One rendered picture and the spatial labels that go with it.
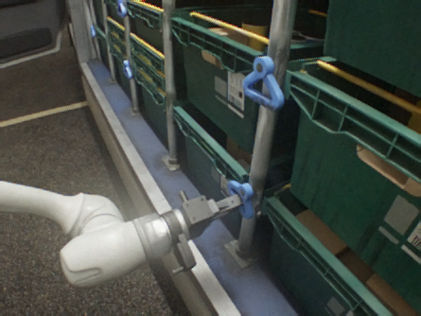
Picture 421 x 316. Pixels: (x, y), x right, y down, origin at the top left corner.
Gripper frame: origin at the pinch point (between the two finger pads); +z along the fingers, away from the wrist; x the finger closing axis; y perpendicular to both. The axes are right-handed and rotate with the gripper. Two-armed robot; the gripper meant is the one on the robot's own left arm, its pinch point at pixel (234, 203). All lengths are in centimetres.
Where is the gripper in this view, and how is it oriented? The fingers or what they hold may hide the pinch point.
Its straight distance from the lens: 66.3
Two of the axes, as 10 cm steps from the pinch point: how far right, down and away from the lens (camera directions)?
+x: -2.2, 5.4, 8.2
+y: -4.5, -8.0, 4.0
